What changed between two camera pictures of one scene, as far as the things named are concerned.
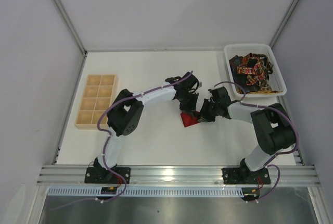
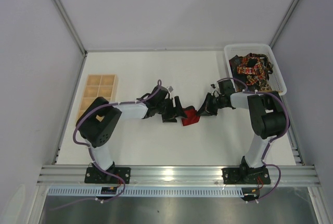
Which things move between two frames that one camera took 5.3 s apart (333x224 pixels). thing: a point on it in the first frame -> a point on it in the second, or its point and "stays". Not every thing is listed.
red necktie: [187, 120] stays
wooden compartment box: [98, 97] stays
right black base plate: [244, 176] stays
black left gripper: [189, 104] -> [169, 110]
